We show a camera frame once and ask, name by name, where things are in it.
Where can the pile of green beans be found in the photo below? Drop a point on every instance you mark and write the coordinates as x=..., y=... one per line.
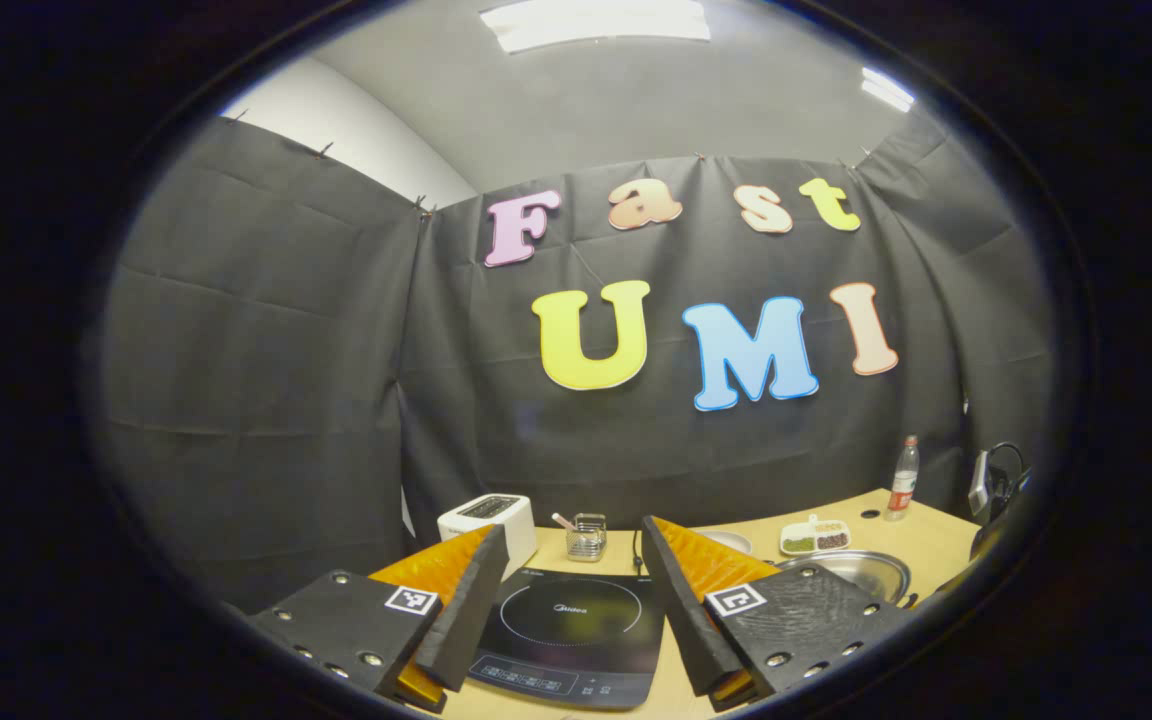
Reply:
x=798, y=545

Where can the small ceiling light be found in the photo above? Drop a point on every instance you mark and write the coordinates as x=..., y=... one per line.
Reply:
x=888, y=90

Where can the white divided dish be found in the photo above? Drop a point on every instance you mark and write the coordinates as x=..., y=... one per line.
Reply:
x=801, y=530

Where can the black backdrop cloth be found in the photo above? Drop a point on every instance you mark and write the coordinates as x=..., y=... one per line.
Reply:
x=266, y=400

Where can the black induction cooktop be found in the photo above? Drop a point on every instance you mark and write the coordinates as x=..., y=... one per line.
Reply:
x=576, y=630

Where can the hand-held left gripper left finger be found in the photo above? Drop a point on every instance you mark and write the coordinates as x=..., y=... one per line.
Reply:
x=466, y=620

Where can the white toaster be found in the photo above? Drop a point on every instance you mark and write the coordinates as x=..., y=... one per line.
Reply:
x=496, y=512

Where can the clear water bottle red label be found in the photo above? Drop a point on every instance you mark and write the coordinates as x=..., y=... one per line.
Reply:
x=902, y=485

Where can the white round plate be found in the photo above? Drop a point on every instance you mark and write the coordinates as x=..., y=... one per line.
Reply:
x=733, y=541

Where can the large ceiling light panel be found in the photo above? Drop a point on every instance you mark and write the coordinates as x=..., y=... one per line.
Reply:
x=596, y=22

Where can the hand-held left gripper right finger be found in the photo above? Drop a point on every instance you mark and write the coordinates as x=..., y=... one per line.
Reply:
x=691, y=630

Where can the pile of dark red beans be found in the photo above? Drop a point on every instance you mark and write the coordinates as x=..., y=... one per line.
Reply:
x=832, y=541

